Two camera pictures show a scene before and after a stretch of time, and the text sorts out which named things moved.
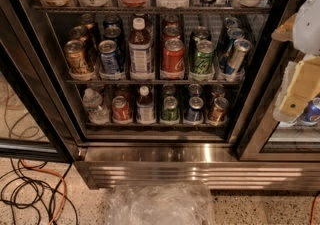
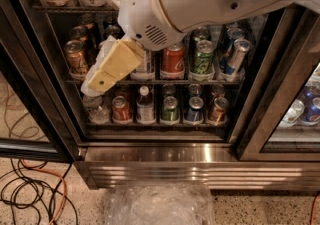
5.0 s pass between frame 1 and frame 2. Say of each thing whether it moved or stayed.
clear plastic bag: stayed
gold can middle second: stayed
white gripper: moved
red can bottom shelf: stayed
